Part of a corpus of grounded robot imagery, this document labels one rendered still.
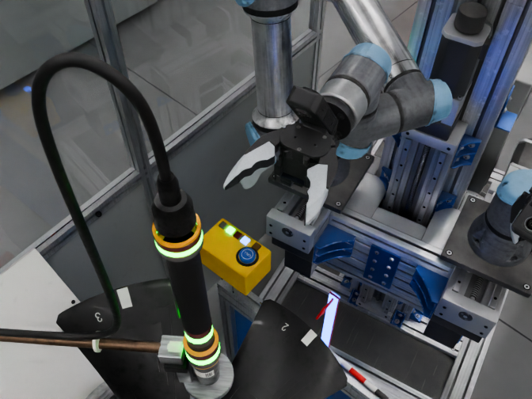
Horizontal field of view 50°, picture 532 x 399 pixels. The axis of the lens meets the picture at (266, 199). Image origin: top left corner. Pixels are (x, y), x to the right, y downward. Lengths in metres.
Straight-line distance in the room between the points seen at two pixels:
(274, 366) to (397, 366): 1.16
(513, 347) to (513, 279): 1.16
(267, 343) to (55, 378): 0.40
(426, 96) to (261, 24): 0.40
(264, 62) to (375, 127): 0.38
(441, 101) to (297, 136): 0.33
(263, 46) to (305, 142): 0.51
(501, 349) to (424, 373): 0.48
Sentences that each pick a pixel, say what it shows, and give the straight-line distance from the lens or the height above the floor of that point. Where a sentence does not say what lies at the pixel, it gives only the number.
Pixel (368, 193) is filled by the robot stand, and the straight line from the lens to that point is 1.66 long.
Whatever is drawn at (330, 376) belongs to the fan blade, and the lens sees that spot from 1.15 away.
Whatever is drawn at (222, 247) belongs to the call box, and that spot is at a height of 1.07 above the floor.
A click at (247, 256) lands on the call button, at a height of 1.08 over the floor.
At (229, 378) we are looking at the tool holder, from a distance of 0.82.
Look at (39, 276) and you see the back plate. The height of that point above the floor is 1.33.
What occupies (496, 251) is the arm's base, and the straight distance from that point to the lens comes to 1.47.
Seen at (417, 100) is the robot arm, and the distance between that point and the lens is 1.01.
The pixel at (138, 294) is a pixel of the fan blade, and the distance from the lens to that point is 0.92.
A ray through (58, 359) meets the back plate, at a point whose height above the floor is 1.22.
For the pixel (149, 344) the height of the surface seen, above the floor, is 1.55.
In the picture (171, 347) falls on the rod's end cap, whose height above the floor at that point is 1.55.
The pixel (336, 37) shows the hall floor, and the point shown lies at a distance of 3.81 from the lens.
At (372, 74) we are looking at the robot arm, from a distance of 0.89.
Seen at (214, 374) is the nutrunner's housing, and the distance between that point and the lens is 0.79.
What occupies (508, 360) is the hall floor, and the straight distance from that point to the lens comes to 2.60.
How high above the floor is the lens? 2.23
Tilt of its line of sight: 52 degrees down
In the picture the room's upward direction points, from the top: straight up
